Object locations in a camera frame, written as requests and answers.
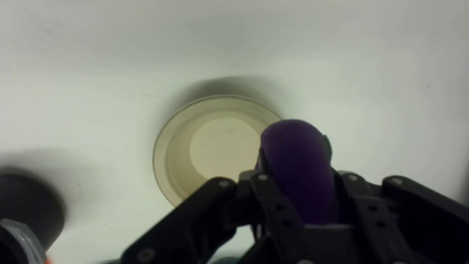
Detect white bowl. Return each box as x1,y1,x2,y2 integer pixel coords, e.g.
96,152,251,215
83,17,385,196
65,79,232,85
152,94,286,207

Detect purple plushie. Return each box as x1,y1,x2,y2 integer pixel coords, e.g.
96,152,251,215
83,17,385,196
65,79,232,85
260,117,342,227

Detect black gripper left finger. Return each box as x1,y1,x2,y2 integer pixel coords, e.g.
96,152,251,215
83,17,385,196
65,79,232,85
121,145,307,264

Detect black cylinder container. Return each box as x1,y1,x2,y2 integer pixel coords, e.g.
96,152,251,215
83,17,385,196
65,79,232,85
0,167,68,264

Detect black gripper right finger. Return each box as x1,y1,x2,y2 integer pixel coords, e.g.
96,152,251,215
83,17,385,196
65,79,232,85
322,135,469,264

